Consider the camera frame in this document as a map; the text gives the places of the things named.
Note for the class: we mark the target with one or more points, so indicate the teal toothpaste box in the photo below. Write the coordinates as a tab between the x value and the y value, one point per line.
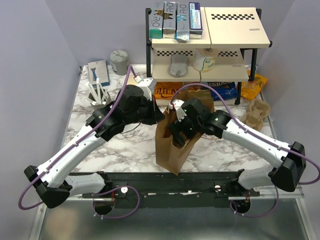
156	21

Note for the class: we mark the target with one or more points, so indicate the black and cream shelf rack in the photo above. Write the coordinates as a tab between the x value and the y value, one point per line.
236	32

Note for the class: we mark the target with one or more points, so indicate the toilet paper roll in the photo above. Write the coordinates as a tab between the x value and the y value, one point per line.
204	59

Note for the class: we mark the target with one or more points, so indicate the blue silver toothpaste box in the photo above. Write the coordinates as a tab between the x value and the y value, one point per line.
182	33

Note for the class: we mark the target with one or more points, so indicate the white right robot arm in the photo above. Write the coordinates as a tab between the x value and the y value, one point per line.
285	161

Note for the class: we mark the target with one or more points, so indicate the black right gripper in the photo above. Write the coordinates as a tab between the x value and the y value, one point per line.
175	127

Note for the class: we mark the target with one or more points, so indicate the aluminium frame rail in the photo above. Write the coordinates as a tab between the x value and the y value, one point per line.
75	220

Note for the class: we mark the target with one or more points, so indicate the blue razor package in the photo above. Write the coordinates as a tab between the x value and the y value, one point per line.
98	70

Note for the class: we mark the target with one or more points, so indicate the grey wrapped paper roll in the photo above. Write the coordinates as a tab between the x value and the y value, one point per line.
119	61

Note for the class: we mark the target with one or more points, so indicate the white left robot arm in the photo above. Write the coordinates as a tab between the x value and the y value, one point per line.
53	180

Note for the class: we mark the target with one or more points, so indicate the orange kettle chips bag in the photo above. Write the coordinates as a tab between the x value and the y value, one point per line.
166	90

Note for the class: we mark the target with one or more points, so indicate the grey stirrer holder cup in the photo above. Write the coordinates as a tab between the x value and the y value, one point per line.
98	97

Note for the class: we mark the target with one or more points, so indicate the yellow snack bag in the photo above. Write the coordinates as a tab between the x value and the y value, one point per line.
251	89

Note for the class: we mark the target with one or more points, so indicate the brown paper bag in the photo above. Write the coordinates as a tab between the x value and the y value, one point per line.
168	155

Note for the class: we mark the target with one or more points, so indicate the grey scrubber sponge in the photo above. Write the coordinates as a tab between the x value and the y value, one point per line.
178	65

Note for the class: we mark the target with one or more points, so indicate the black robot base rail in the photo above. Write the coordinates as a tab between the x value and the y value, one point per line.
162	189

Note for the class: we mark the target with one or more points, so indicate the purple white toothpaste box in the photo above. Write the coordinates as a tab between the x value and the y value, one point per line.
195	20

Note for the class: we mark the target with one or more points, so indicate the blue doritos bag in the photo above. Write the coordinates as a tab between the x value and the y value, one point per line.
227	90

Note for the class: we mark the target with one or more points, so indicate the stack of pulp cup carriers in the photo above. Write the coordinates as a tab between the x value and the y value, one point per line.
256	113

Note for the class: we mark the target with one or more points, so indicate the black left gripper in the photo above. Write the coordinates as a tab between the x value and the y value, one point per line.
155	114

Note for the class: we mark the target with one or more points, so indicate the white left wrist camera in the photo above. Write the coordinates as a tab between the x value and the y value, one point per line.
147	85

